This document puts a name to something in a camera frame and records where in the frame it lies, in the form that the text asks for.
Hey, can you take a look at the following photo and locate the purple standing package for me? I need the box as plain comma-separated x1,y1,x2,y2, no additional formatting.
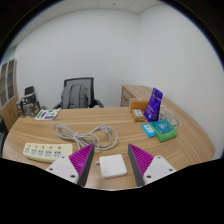
143,87,164,123

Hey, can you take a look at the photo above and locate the black mesh office chair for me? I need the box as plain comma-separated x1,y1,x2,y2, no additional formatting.
52,77,105,110

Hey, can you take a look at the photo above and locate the low wooden side cabinet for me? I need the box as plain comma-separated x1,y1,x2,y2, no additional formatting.
120,84,153,108

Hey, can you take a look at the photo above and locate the green box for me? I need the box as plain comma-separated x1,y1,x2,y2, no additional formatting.
148,118,179,144

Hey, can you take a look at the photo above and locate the small blue box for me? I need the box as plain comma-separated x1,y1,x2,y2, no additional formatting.
141,123,157,139

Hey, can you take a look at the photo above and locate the cream power strip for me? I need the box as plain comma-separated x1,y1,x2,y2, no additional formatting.
22,141,74,164

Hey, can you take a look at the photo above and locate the white charger block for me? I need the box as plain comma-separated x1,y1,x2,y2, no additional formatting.
95,153,129,179

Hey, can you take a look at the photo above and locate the grey backpack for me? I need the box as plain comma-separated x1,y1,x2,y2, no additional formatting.
60,83,90,109

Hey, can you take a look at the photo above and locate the small black chair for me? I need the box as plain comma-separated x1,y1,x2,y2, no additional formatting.
23,85,36,98

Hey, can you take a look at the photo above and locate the orange box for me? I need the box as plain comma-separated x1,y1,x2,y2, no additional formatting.
128,97,150,113

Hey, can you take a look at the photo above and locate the small tan box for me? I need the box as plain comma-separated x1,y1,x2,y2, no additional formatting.
131,108,147,123

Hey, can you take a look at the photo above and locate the grey coiled cable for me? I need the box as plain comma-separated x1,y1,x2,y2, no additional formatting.
53,122,120,152

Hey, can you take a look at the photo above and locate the clear plastic bag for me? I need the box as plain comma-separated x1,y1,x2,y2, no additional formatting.
159,106,181,128

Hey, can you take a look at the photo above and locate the printed white paper sheet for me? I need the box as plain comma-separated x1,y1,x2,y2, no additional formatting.
34,107,62,121

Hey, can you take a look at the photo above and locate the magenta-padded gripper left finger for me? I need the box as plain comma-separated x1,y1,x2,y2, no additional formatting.
45,143,96,188

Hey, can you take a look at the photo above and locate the wooden glass-door cabinet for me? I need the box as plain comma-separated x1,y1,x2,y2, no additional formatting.
0,58,20,131

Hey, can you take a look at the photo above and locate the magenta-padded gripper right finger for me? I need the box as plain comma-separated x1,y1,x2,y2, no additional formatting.
127,143,177,188

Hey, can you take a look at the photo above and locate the large dark cardboard box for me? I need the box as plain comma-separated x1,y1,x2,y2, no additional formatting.
21,93,42,117

